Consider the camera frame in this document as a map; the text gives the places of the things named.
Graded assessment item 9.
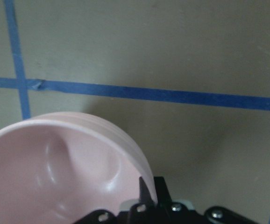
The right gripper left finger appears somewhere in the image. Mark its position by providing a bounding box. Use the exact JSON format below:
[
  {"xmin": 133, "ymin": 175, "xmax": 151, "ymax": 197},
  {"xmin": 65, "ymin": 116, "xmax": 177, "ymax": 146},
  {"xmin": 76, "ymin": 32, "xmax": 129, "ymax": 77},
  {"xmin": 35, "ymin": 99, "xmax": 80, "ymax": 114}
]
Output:
[{"xmin": 128, "ymin": 177, "xmax": 155, "ymax": 224}]

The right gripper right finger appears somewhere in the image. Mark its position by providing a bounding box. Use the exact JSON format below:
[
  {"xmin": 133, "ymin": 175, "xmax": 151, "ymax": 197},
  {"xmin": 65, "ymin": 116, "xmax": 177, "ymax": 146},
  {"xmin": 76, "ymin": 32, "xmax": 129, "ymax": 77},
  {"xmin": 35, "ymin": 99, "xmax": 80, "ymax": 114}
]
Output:
[{"xmin": 154, "ymin": 177, "xmax": 205, "ymax": 224}]

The pink bowl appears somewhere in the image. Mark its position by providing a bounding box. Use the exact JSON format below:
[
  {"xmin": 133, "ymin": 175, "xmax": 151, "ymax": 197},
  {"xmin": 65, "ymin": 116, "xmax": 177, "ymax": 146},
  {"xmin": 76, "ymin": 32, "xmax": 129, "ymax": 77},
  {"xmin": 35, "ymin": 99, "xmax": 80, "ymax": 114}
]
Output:
[{"xmin": 0, "ymin": 112, "xmax": 158, "ymax": 224}]

